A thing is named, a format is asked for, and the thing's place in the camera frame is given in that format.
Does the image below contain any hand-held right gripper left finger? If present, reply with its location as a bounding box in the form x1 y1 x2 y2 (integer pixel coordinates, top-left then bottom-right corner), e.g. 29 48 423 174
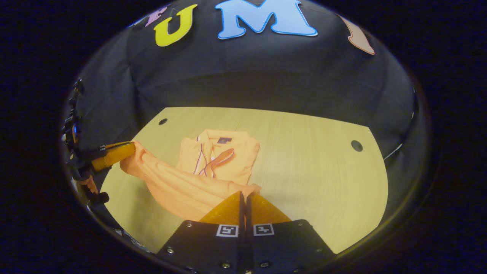
156 191 245 274

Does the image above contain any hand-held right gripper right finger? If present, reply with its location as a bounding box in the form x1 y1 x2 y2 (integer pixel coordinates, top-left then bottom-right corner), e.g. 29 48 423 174
245 192 337 274

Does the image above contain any orange T-shirt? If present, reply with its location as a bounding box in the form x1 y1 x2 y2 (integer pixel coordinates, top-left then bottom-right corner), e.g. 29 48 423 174
120 129 263 222

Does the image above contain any black backdrop cloth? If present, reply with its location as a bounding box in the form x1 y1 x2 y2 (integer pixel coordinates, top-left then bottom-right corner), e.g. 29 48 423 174
61 0 423 213

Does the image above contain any white cable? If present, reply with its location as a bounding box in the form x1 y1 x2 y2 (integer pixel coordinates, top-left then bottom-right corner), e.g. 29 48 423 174
384 143 404 160

